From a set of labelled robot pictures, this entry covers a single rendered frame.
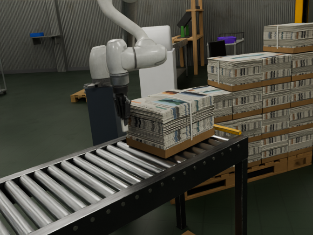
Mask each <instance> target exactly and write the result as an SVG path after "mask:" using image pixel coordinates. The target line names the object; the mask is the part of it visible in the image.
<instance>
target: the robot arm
mask: <svg viewBox="0 0 313 235"><path fill-rule="evenodd" d="M97 2H98V4H99V7H100V9H101V10H102V12H103V13H104V14H105V15H106V16H107V17H108V18H109V19H110V20H111V21H113V22H114V23H115V24H117V25H118V26H120V27H121V39H112V40H110V41H108V43H107V45H106V46H105V45H101V46H96V47H93V48H92V50H91V52H90V57H89V68H90V73H91V77H92V83H91V84H90V85H88V86H87V88H100V87H113V93H115V97H113V101H114V103H115V107H116V112H117V115H118V117H120V119H121V125H122V132H126V131H128V130H129V129H128V118H129V117H130V104H131V100H129V99H128V95H127V92H128V91H129V88H128V85H127V84H128V83H129V73H128V72H132V71H136V70H139V69H146V68H152V67H156V66H159V65H162V64H163V63H164V62H165V61H166V60H167V49H166V47H165V46H163V45H161V44H156V43H155V42H154V41H153V40H152V39H150V38H148V36H147V34H146V33H145V32H144V30H143V29H141V28H140V27H139V26H138V25H137V8H138V0H121V13H120V12H119V11H118V10H116V9H115V8H114V6H113V5H112V0H97ZM136 39H137V42H136Z"/></svg>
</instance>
